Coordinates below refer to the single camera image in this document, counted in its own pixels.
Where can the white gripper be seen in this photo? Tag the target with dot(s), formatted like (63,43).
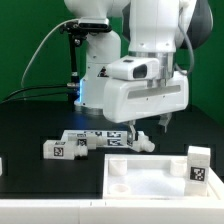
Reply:
(131,100)

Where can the white square table top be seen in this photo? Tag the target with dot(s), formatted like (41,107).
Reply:
(152,177)

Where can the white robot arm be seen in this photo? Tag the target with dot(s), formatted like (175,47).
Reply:
(130,72)

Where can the white left fence piece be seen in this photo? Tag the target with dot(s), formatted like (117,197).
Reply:
(1,169)

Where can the white front fence bar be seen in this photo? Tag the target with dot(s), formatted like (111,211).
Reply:
(111,212)

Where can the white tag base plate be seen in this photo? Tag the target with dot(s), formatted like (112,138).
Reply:
(114,138)

